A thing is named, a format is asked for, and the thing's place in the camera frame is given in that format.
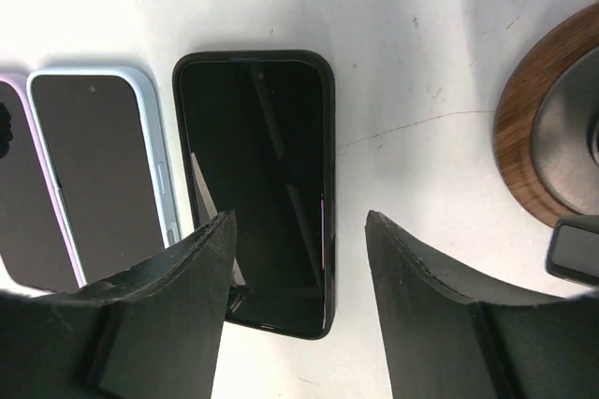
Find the black phone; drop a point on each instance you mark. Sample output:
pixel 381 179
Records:
pixel 257 134

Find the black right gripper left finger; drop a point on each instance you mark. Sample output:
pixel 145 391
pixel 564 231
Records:
pixel 151 331

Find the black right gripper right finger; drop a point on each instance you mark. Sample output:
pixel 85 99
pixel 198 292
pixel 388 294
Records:
pixel 450 331

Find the wooden round-base phone stand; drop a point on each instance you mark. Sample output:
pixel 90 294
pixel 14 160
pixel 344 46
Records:
pixel 545 142

